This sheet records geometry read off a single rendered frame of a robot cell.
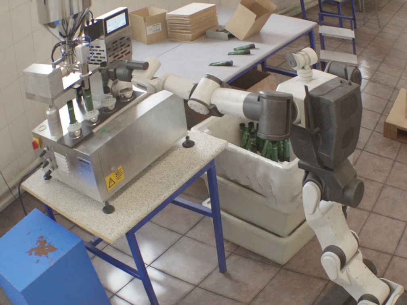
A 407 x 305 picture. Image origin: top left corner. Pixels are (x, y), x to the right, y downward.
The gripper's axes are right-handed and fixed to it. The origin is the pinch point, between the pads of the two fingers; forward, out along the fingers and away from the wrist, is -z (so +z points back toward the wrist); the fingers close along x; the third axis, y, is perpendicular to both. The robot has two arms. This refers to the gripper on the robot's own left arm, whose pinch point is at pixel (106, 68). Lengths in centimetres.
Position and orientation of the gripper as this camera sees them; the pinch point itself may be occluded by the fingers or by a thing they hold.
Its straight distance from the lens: 212.5
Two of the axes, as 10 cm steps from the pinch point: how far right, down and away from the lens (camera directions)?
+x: -5.8, 4.9, -6.5
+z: 8.1, 2.4, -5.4
